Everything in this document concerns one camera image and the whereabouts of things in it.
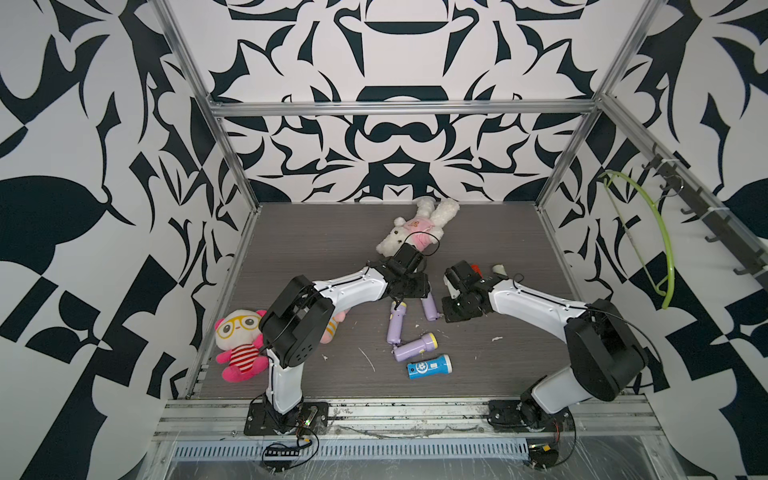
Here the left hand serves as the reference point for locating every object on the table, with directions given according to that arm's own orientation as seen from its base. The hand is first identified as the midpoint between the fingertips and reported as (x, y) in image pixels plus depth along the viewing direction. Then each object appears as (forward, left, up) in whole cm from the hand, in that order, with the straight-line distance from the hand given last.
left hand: (425, 282), depth 91 cm
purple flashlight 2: (-6, -1, -5) cm, 8 cm away
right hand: (-7, -6, -4) cm, 10 cm away
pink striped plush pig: (-12, +27, -2) cm, 29 cm away
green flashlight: (+7, -26, -4) cm, 27 cm away
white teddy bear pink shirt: (+18, -1, +3) cm, 18 cm away
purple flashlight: (-9, +9, -5) cm, 14 cm away
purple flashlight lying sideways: (-17, +1, -4) cm, 17 cm away
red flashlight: (+7, -18, -4) cm, 20 cm away
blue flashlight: (-22, -2, -3) cm, 23 cm away
